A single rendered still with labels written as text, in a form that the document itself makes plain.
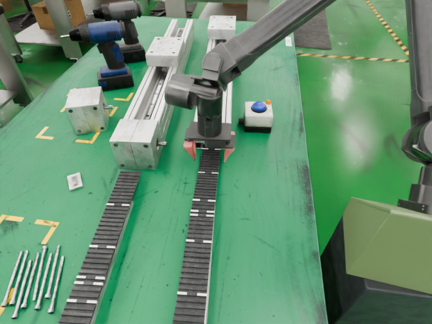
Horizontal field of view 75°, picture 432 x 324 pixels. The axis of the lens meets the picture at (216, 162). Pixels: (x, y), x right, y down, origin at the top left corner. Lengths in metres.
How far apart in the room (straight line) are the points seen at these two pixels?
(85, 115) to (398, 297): 0.86
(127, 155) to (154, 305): 0.36
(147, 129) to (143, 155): 0.07
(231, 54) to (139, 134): 0.29
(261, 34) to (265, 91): 0.45
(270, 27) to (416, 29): 0.26
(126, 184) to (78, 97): 0.34
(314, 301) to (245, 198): 0.25
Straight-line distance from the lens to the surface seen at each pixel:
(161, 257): 0.61
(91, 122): 0.91
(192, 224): 0.60
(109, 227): 0.63
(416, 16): 0.68
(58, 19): 3.14
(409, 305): 0.72
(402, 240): 0.54
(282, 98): 1.04
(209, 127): 0.64
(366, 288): 0.64
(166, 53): 1.04
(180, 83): 0.65
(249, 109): 0.85
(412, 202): 0.62
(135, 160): 0.75
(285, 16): 0.65
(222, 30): 1.23
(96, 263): 0.60
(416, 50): 0.66
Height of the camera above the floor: 1.31
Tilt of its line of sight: 44 degrees down
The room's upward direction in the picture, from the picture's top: straight up
